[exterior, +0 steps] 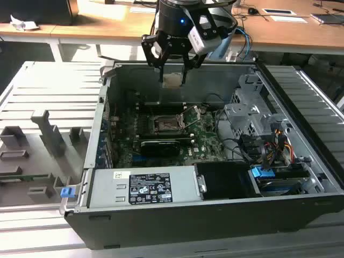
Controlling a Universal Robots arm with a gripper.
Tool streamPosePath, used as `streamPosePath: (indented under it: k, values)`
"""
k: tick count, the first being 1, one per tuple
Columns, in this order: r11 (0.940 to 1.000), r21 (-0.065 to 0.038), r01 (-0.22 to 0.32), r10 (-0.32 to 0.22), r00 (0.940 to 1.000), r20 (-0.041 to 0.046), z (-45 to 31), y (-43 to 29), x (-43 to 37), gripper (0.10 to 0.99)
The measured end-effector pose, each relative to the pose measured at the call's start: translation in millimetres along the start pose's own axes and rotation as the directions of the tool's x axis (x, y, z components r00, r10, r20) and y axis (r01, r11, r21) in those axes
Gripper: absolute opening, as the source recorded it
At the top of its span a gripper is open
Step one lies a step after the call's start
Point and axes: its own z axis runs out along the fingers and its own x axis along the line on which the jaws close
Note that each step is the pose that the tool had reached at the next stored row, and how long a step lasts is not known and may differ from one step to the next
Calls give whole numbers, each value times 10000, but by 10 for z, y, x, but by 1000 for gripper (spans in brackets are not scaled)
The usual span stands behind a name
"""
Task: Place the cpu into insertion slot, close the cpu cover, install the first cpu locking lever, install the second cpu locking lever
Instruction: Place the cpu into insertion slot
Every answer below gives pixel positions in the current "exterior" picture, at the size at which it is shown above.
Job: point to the black RAM slot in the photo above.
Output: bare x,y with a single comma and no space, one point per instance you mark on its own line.
164,137
164,104

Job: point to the pale blue teach pendant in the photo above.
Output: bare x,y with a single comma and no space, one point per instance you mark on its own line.
224,47

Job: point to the blue disk carrier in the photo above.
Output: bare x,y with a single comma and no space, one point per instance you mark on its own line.
262,172

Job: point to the grey parts rack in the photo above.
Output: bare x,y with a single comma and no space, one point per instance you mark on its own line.
48,150

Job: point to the crumpled white paper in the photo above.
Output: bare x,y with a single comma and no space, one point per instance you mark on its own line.
22,23

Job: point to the green motherboard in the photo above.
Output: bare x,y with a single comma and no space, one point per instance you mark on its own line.
204,139

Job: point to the wooden desk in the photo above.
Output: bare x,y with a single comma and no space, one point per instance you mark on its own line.
282,32

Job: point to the black graphics card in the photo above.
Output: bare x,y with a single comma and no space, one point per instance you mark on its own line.
160,148

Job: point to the white framed tablet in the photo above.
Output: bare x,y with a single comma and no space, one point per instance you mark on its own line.
279,11

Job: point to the small blue plastic clip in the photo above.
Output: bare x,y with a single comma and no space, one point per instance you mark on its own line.
67,193

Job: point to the green RAM stick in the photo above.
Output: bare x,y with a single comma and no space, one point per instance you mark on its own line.
16,178

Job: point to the grey notebook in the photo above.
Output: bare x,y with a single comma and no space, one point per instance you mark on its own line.
329,18

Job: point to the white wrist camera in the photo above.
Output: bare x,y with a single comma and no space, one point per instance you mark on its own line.
204,40

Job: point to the black computer mouse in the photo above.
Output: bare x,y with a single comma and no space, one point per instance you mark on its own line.
252,11

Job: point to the black open PC case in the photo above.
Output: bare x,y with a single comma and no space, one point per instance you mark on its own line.
188,228

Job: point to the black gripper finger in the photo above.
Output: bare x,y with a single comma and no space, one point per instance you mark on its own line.
150,53
197,61

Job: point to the white paper sheet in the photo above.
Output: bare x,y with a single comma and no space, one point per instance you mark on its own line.
289,19

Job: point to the CPU socket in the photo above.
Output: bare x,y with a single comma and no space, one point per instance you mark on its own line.
165,125

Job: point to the silver metal drive cage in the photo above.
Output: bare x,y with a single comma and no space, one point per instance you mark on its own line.
242,113

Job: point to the silver CPU plate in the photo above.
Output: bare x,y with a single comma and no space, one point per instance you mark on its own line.
172,80

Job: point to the silver power supply unit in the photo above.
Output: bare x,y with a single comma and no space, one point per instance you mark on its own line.
107,188

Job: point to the black box on desk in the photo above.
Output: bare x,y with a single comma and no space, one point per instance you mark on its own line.
35,10

